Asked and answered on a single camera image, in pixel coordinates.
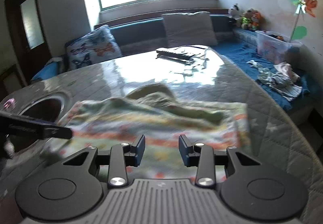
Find green orange plush toys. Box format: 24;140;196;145
241;8;264;31

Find dark storage bag with zipper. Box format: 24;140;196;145
9;91;72;153

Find black white plush cow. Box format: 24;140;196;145
228;3;242;27

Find pile of clothes on sofa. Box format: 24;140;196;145
247;60;302;102

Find dark wooden door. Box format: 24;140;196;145
4;0;52;85

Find black remote control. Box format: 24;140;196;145
156;49;195;61

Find colourful patterned fleece garment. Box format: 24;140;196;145
42;84;251;180

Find clear plastic storage box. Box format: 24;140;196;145
255;31;302;64

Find clear eyeglasses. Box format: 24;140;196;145
184;45;210;70

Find grey square cushion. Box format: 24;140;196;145
162;11;217;48

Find blue corner sofa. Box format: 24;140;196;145
32;12;322;113

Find butterfly print pillow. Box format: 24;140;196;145
66;25;123;70

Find paper pinwheel flower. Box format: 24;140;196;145
288;0;318;43

